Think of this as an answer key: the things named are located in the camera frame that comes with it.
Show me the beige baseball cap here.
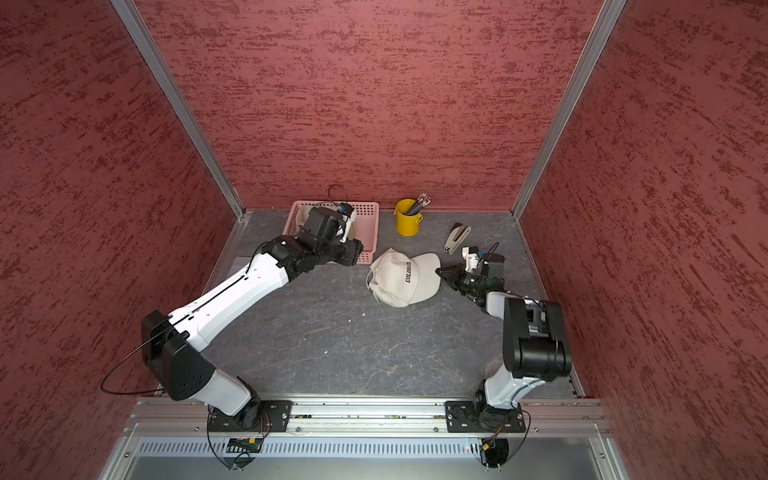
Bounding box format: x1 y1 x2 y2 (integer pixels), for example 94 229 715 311
297 207 327 238

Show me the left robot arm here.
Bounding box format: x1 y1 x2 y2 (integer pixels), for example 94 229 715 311
141 203 363 430

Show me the right corner aluminium post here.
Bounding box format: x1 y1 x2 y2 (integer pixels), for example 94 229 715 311
511 0 627 222

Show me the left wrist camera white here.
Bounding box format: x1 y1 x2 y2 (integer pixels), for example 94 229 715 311
337 202 357 243

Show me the yellow pencil cup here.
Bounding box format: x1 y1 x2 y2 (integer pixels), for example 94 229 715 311
394 199 423 237

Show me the white Colorado baseball cap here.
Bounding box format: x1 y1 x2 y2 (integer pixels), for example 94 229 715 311
366 248 441 308

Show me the corner aluminium post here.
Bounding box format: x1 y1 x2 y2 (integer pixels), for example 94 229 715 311
511 0 627 222
110 0 246 222

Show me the left corner aluminium post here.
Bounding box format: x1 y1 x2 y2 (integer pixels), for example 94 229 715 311
110 0 246 222

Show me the beige stapler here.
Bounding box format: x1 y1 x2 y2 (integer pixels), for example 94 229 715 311
444 223 471 255

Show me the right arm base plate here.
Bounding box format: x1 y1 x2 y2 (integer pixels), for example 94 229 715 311
444 401 527 434

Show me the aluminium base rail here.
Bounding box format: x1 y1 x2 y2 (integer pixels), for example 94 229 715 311
122 394 613 438

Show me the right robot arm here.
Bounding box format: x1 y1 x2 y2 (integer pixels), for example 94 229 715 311
436 252 572 430

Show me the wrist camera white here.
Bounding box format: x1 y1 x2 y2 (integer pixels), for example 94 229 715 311
337 202 357 243
461 246 485 274

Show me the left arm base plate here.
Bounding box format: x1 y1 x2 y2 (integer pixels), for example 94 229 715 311
208 400 293 434

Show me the pink plastic basket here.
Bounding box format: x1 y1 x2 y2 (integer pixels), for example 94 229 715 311
283 200 379 265

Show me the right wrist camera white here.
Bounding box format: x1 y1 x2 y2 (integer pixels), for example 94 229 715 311
461 246 485 274

